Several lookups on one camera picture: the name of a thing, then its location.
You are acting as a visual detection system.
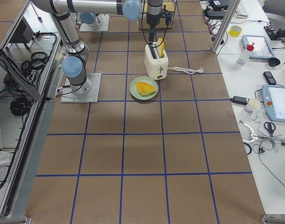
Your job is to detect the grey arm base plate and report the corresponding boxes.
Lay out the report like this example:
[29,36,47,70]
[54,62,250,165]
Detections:
[60,73,102,103]

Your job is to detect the white toaster power cable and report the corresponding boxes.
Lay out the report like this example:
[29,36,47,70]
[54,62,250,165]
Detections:
[167,66,206,75]

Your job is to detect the coiled black cables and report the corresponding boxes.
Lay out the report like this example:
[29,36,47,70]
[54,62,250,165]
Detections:
[9,96,29,117]

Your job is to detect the cream white toaster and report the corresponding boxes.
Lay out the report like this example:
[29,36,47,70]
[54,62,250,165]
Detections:
[144,45,168,80]

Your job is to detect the lower teach pendant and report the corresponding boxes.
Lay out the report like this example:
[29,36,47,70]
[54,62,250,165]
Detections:
[261,84,285,122]

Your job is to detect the yellow tape roll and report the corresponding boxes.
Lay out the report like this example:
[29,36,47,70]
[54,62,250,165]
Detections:
[229,25,243,37]

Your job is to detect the yellow bread slice on plate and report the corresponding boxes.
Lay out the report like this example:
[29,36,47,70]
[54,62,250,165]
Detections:
[136,82,156,96]

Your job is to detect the black power brick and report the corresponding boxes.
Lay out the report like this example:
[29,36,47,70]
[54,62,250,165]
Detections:
[205,11,226,20]

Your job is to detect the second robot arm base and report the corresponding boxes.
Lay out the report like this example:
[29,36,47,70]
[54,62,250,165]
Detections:
[80,12,103,27]

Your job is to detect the grey rear base plate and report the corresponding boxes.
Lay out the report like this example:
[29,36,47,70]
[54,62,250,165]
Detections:
[80,13,110,32]

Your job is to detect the teach pendant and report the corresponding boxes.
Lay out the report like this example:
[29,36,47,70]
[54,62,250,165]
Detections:
[261,84,285,122]
[242,35,275,60]

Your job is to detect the white bottle red cap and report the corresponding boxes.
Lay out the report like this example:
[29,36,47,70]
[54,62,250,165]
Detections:
[237,43,254,65]

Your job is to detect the yellow bread slice in toaster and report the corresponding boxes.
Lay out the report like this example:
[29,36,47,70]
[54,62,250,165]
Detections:
[155,37,165,58]

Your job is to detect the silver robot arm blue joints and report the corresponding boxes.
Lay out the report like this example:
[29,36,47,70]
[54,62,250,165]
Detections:
[31,0,165,93]

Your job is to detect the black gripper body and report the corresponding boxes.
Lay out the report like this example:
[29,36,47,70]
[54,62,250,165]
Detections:
[146,12,159,28]

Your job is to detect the aluminium frame post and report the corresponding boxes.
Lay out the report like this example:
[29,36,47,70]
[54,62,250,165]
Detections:
[211,0,240,53]

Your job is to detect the upper teach pendant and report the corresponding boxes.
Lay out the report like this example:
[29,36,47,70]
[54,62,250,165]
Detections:
[242,35,275,60]

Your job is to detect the black power adapter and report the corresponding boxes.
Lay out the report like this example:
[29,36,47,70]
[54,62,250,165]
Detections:
[230,96,249,105]

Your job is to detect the white headset bracket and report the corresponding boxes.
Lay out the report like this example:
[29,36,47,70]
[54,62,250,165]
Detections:
[239,120,258,143]

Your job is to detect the light green plate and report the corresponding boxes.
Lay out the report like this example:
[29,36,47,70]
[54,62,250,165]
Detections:
[129,77,158,100]

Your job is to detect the black remote device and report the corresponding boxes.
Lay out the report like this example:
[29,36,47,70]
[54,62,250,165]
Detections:
[263,71,277,85]

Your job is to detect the black scissors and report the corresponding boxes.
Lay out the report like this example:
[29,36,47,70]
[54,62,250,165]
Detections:
[264,121,276,137]

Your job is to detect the cardboard box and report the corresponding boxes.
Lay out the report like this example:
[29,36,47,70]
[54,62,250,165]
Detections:
[138,0,174,30]

